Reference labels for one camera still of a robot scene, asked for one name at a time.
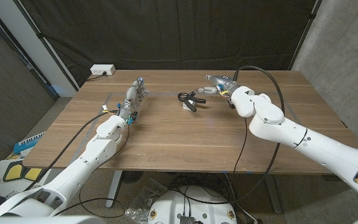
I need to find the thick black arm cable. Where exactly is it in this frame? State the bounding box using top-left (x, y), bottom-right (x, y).
top-left (23, 110), bottom-right (120, 191)
top-left (166, 65), bottom-right (286, 205)

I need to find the white table leg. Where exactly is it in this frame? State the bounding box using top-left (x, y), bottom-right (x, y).
top-left (106, 170), bottom-right (124, 208)

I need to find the blue and white box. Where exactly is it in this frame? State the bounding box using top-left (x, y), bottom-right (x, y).
top-left (12, 131), bottom-right (46, 155)

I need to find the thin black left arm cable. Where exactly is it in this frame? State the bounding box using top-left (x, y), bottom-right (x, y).
top-left (53, 124), bottom-right (131, 218)

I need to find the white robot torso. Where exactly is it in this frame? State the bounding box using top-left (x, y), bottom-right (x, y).
top-left (0, 215), bottom-right (107, 224)

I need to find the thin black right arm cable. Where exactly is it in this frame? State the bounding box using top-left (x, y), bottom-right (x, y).
top-left (233, 117), bottom-right (248, 175)

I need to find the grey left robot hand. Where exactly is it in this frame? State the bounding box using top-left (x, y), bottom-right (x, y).
top-left (116, 77), bottom-right (149, 126)

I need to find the grey table leg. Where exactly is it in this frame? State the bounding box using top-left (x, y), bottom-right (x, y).
top-left (263, 174), bottom-right (283, 215)

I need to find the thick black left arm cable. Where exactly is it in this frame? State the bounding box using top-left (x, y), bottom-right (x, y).
top-left (23, 110), bottom-right (120, 191)

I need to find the black backdrop curtain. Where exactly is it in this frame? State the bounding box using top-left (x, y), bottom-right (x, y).
top-left (13, 0), bottom-right (318, 90)

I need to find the round black floor fan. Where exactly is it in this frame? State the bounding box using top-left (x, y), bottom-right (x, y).
top-left (121, 170), bottom-right (144, 184)

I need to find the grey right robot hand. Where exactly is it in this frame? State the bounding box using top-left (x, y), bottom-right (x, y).
top-left (194, 74), bottom-right (239, 100)

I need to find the black backdrop stand pole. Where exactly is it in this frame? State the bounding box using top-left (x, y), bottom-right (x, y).
top-left (287, 0), bottom-right (323, 71)
top-left (12, 0), bottom-right (80, 91)

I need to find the clear plastic bag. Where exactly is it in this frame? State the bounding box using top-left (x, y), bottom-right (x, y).
top-left (125, 179), bottom-right (167, 223)

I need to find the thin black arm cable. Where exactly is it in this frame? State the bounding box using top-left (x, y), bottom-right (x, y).
top-left (233, 117), bottom-right (248, 175)
top-left (53, 124), bottom-right (131, 218)

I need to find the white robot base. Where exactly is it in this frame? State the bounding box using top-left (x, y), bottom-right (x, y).
top-left (147, 185), bottom-right (238, 224)

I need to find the white power strip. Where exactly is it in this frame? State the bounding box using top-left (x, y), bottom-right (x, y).
top-left (89, 63), bottom-right (116, 76)

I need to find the black power cord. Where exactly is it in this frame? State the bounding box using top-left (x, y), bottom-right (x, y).
top-left (86, 72), bottom-right (108, 82)

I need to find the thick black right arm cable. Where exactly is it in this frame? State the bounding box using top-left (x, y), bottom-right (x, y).
top-left (166, 65), bottom-right (286, 205)

